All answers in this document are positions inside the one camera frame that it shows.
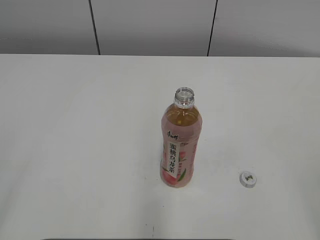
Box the peach oolong tea bottle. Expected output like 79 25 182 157
160 87 203 188

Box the white bottle cap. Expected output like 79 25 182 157
239 171 257 189

